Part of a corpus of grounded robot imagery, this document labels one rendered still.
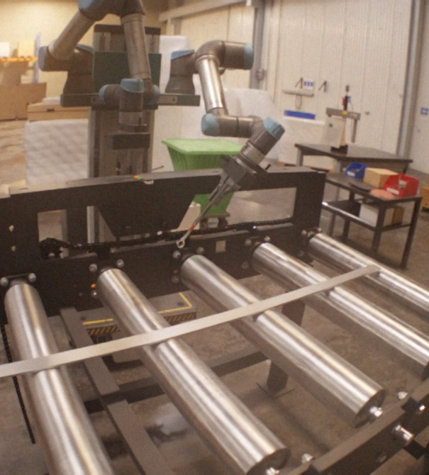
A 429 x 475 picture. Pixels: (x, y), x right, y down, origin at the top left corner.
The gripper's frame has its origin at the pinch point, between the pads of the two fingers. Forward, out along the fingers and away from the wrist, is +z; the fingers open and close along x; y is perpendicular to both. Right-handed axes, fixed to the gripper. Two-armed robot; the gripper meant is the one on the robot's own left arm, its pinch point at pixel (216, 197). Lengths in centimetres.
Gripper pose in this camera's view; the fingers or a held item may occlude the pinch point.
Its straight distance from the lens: 131.4
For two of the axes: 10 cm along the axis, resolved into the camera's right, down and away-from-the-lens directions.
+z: -6.1, 7.5, 2.6
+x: 3.6, 5.6, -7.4
